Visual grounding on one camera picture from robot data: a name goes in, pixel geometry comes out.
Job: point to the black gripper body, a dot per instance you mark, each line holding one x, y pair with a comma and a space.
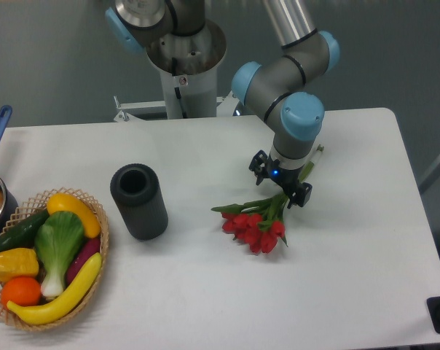
284, 171

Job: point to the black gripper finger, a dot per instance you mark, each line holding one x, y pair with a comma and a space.
258, 166
298, 194

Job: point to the red tulip bouquet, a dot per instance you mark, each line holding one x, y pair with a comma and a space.
260, 224

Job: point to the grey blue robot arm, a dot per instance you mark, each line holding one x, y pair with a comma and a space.
275, 92

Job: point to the dark grey ribbed vase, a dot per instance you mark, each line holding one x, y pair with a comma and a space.
136, 191

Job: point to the purple eggplant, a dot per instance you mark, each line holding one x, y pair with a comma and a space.
90, 247

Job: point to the yellow squash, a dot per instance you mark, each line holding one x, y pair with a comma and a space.
67, 202

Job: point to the green bok choy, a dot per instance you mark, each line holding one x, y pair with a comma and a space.
56, 243

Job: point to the woven wicker basket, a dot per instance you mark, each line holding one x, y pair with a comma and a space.
38, 203

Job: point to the green cucumber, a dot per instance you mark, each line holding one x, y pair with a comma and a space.
22, 235

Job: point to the yellow banana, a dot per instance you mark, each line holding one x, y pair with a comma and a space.
66, 301

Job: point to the orange fruit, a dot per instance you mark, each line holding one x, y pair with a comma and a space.
23, 290

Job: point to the yellow bell pepper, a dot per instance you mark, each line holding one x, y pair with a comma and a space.
18, 262

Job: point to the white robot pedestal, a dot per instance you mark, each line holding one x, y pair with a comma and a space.
188, 73

